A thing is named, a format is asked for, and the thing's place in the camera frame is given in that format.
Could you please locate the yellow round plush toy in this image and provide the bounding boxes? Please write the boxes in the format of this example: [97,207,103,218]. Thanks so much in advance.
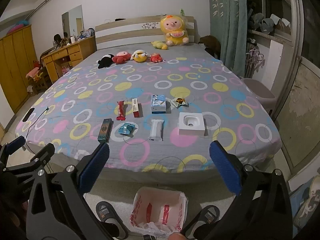
[130,50,150,63]

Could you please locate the white snack wrapper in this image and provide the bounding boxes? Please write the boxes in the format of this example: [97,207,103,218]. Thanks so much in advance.
[148,119,164,141]

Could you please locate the blue and white box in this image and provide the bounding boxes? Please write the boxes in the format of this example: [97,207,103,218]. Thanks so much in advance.
[151,94,167,114]

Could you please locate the purple plastic stool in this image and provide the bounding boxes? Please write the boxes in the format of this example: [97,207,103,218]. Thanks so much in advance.
[241,78,275,110]

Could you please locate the red round plush toy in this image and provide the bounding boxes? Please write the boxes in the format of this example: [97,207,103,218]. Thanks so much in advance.
[112,51,131,65]

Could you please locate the bundle of clothes hangers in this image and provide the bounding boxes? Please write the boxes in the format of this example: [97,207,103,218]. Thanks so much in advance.
[246,37,265,78]

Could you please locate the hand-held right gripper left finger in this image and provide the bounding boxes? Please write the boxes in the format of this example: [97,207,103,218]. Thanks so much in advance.
[25,142,110,240]

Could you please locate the grey circle-print bed sheet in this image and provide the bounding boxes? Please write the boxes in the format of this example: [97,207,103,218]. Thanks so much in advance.
[15,42,283,174]

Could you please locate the orange black snack wrapper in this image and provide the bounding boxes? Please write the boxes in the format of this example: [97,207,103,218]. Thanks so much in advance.
[170,97,188,108]

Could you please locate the wooden striped headboard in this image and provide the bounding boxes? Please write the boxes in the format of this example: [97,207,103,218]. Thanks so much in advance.
[95,16,195,50]

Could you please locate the white red-print plastic bag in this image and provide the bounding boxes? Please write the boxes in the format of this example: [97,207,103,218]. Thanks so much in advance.
[129,187,188,236]

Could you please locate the red snack wrapper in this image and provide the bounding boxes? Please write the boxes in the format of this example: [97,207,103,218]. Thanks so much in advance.
[116,101,125,121]

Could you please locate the crumpled white paper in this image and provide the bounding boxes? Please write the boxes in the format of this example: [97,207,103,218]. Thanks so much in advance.
[146,220,173,236]

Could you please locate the green box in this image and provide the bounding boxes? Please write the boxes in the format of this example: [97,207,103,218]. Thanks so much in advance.
[98,119,113,143]

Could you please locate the black and white plush toy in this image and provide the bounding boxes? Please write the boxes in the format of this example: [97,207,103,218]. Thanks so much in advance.
[96,54,115,69]

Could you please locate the black phone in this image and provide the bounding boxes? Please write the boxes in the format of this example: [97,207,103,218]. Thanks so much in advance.
[22,107,35,123]

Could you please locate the black cable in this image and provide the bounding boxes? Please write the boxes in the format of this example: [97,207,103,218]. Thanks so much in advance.
[26,106,50,143]

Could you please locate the yellow wooden desk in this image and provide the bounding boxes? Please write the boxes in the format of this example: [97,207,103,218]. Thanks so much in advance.
[41,35,97,84]

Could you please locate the yellow wooden wardrobe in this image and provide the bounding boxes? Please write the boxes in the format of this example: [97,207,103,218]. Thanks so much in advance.
[0,24,38,113]

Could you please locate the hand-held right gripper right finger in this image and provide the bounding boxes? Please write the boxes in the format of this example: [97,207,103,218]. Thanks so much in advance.
[180,140,294,240]

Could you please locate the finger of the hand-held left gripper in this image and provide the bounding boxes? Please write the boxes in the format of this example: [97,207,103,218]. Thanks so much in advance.
[5,143,55,178]
[0,136,26,160]

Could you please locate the wooden chair with clothes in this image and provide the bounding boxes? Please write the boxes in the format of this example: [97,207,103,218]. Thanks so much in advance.
[26,60,50,95]

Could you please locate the pile of grey hats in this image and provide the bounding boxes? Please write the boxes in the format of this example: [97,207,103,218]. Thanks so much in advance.
[249,12,293,35]

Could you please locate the white square box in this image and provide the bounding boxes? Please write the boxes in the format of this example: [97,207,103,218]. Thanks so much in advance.
[178,112,206,136]

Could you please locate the blue snack wrapper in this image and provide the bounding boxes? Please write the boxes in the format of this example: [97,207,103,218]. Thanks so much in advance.
[118,122,137,135]

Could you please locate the grey slipper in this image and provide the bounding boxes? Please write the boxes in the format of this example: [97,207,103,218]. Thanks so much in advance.
[96,201,128,238]
[197,204,221,231]

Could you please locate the large yellow bagged plush toy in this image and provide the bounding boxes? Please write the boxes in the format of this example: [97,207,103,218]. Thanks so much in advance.
[160,14,190,47]

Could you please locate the wall mirror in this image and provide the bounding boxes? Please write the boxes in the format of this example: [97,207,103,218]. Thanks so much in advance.
[61,4,84,34]

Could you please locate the red and white box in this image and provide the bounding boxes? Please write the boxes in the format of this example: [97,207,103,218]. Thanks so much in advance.
[132,98,142,118]

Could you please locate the pink inflatable ring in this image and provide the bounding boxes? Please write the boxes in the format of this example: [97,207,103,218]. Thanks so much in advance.
[6,19,32,34]

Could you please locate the green patterned curtain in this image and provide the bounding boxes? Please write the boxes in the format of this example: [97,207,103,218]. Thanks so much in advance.
[209,0,249,77]

